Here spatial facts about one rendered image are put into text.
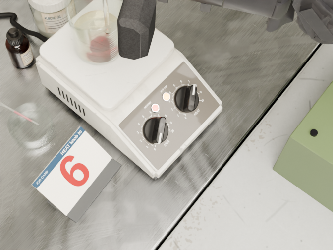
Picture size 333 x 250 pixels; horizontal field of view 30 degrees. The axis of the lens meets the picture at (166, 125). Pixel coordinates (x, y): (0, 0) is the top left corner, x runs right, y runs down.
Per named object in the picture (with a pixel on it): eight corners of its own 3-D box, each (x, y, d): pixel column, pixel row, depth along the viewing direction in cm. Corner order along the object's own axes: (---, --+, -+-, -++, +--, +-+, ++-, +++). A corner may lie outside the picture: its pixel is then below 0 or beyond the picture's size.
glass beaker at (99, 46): (95, 14, 76) (89, -31, 68) (137, 41, 74) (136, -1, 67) (57, 54, 73) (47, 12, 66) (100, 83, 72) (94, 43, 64)
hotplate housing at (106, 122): (223, 113, 80) (231, 83, 73) (155, 184, 76) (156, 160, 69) (98, 15, 86) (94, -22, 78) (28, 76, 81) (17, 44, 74)
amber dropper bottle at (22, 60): (9, 68, 82) (-2, 39, 75) (12, 48, 83) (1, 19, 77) (32, 69, 82) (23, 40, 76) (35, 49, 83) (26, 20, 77)
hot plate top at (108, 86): (178, 48, 75) (178, 44, 74) (109, 115, 71) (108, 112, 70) (105, -7, 78) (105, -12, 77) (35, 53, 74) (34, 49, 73)
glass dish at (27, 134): (24, 103, 80) (21, 95, 78) (62, 119, 79) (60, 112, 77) (2, 139, 78) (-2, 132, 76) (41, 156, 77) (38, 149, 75)
